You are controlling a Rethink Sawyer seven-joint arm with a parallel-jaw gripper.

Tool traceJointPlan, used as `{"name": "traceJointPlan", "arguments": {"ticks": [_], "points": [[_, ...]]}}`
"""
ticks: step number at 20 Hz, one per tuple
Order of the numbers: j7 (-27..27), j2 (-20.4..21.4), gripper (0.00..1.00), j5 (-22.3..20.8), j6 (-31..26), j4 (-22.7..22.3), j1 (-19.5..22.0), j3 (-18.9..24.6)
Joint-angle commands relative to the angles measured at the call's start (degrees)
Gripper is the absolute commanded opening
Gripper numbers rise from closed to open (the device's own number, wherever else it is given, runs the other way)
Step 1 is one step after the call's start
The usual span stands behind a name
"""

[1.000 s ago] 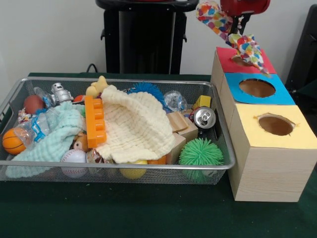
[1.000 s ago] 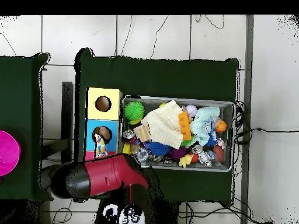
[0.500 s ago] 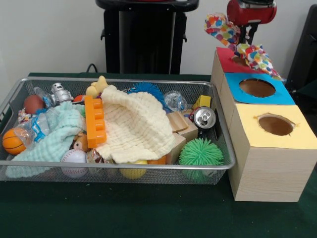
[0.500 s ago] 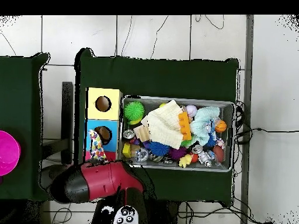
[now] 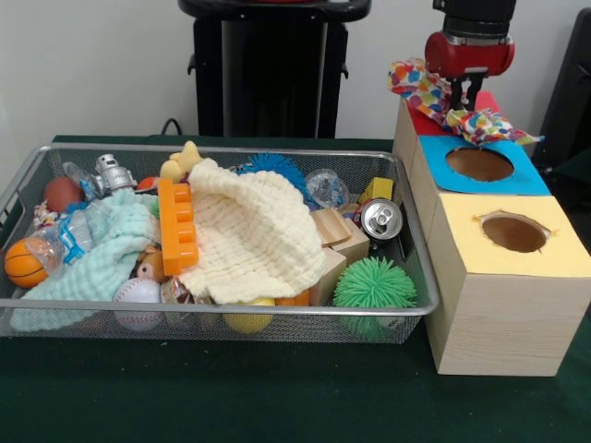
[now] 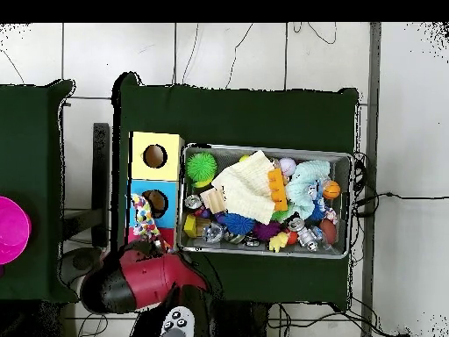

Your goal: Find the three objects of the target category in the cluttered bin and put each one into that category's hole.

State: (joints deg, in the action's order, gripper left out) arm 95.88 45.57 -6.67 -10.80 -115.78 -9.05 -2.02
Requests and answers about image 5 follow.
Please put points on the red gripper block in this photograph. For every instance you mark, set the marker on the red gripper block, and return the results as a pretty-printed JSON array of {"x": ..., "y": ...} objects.
[{"x": 471, "y": 57}]

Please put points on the colourful polka dot cloth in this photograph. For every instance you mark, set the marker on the colourful polka dot cloth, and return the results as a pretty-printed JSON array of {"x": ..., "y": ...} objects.
[{"x": 425, "y": 92}]

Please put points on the blue spiky ball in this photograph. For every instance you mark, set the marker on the blue spiky ball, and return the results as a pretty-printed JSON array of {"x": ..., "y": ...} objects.
[{"x": 277, "y": 164}]

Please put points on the cream waffle cloth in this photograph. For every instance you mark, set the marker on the cream waffle cloth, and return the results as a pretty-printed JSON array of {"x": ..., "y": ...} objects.
[{"x": 254, "y": 231}]

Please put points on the orange plastic compartment tray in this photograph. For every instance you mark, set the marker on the orange plastic compartment tray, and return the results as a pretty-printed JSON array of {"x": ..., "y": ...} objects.
[{"x": 177, "y": 231}]

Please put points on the wooden box with three holes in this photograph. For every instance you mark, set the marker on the wooden box with three holes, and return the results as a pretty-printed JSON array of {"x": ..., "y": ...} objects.
[{"x": 503, "y": 295}]

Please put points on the silver soda can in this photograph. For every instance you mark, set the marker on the silver soda can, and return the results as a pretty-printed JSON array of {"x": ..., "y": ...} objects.
[{"x": 381, "y": 219}]

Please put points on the ridged wooden soap dish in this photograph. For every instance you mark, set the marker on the ridged wooden soap dish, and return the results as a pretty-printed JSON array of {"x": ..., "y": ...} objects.
[{"x": 330, "y": 226}]

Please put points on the large green spiky ball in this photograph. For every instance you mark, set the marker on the large green spiky ball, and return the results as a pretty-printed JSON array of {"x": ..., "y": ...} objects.
[{"x": 374, "y": 283}]

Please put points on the dark green table cloth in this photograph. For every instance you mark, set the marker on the dark green table cloth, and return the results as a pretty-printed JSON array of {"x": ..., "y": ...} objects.
[{"x": 277, "y": 392}]

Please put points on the silver toy robot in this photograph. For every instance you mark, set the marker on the silver toy robot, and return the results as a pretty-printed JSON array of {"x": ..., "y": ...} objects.
[{"x": 113, "y": 173}]

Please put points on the white baseball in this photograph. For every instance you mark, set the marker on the white baseball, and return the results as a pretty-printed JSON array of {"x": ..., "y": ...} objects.
[{"x": 138, "y": 295}]

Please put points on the mint green knitted cloth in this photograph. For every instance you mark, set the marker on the mint green knitted cloth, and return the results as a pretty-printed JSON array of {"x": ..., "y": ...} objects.
[{"x": 106, "y": 258}]

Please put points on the small orange basketball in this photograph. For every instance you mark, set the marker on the small orange basketball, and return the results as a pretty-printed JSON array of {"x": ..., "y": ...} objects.
[{"x": 25, "y": 265}]

